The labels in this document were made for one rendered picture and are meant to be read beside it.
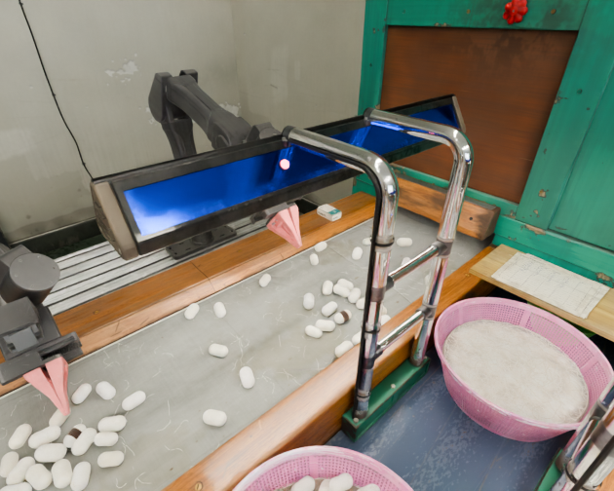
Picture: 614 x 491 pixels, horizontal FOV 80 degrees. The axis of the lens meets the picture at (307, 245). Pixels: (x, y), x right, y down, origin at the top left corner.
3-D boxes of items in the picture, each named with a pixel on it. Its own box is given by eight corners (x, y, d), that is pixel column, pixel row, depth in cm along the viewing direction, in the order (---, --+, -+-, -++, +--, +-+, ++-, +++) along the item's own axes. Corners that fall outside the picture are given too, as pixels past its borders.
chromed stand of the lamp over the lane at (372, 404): (279, 368, 69) (264, 126, 45) (352, 319, 80) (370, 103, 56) (354, 443, 57) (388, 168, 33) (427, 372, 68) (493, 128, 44)
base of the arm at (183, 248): (235, 210, 107) (222, 203, 111) (170, 235, 95) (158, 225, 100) (238, 235, 111) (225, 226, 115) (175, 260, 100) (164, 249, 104)
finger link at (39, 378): (101, 394, 52) (74, 334, 53) (44, 425, 48) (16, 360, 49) (103, 396, 58) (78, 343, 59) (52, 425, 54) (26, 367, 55)
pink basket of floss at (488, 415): (440, 453, 56) (453, 416, 51) (415, 326, 78) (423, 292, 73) (629, 473, 53) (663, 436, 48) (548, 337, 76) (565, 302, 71)
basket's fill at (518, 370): (412, 379, 66) (418, 358, 63) (475, 321, 79) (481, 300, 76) (547, 479, 52) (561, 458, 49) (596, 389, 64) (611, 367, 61)
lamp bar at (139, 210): (98, 232, 40) (75, 168, 36) (428, 129, 74) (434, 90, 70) (124, 265, 34) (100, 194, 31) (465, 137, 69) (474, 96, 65)
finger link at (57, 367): (83, 403, 51) (56, 343, 52) (21, 437, 47) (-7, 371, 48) (87, 405, 56) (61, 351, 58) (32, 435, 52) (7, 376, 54)
